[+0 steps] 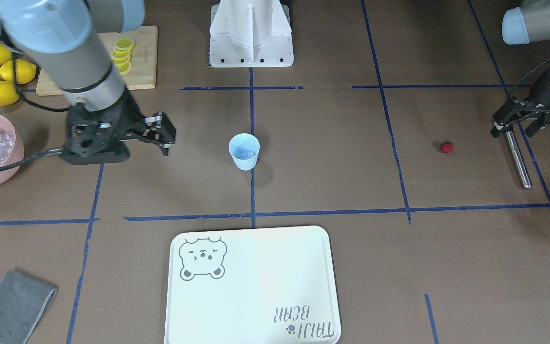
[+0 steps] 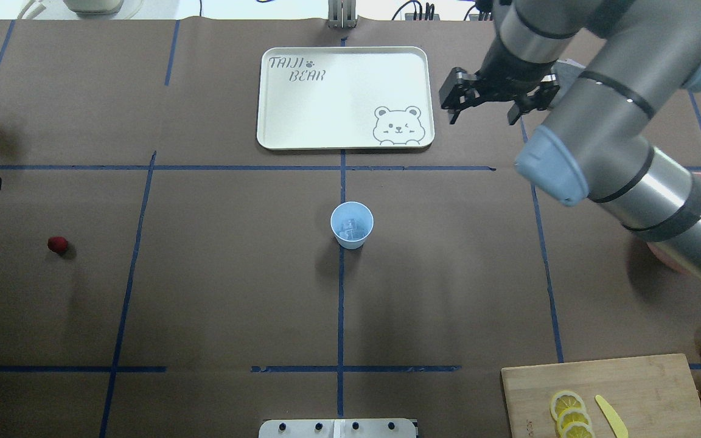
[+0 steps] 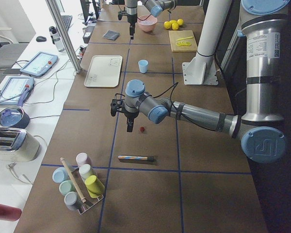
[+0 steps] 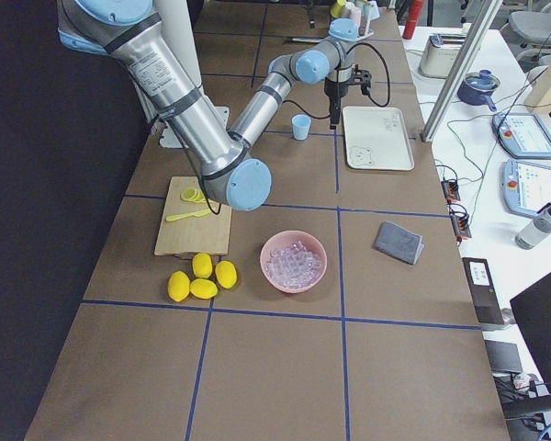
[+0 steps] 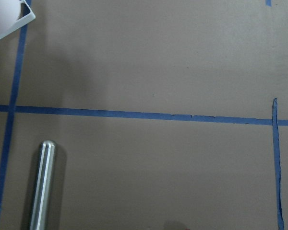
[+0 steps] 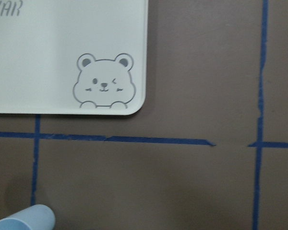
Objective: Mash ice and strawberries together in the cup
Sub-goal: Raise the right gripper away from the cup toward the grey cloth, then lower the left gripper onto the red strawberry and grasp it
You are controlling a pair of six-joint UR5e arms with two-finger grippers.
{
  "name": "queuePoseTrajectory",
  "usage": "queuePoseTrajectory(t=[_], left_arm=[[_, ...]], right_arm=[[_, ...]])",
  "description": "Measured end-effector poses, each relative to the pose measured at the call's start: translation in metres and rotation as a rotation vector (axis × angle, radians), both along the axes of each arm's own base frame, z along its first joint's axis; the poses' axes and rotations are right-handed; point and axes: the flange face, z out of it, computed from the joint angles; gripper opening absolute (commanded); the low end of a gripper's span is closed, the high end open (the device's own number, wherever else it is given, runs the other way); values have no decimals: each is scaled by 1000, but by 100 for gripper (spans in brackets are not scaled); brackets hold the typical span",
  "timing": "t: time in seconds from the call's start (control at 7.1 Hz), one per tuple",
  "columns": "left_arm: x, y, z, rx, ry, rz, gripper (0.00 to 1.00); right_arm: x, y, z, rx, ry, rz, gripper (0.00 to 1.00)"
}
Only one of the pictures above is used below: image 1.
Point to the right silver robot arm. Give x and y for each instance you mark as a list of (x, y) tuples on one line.
[(62, 37)]

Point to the cream bear tray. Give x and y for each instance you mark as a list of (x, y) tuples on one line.
[(252, 286)]

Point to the grey folded cloth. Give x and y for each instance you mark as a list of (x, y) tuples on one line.
[(23, 302)]

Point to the wooden cutting board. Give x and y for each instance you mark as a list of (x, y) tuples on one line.
[(143, 74)]

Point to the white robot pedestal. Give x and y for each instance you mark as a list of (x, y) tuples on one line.
[(250, 33)]

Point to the light blue plastic cup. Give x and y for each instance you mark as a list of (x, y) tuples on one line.
[(244, 149)]

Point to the yellow lemon two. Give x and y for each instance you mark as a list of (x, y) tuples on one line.
[(25, 71)]

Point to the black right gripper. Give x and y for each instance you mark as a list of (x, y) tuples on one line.
[(125, 113)]

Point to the yellow lemon one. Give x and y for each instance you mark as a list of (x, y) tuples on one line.
[(8, 94)]

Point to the steel muddler black tip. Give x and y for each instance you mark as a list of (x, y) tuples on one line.
[(518, 159)]

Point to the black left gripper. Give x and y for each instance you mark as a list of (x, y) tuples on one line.
[(548, 92)]

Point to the red strawberry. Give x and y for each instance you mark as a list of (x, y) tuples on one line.
[(447, 148)]

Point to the yellow lemon slices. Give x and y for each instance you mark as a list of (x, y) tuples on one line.
[(121, 54)]

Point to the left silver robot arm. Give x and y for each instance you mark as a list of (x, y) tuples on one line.
[(522, 25)]

